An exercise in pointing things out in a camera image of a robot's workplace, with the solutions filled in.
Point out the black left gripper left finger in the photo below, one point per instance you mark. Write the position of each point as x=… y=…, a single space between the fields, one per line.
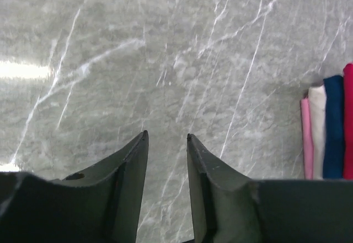
x=100 y=203

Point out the magenta folded t shirt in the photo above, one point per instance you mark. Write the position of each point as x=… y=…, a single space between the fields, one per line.
x=348 y=120

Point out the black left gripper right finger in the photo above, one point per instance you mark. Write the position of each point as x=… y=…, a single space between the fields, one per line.
x=228 y=206

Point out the pink folded t shirt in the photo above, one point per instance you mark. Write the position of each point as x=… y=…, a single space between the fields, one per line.
x=308 y=150

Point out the navy blue folded t shirt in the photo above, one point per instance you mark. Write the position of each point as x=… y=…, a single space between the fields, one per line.
x=334 y=124

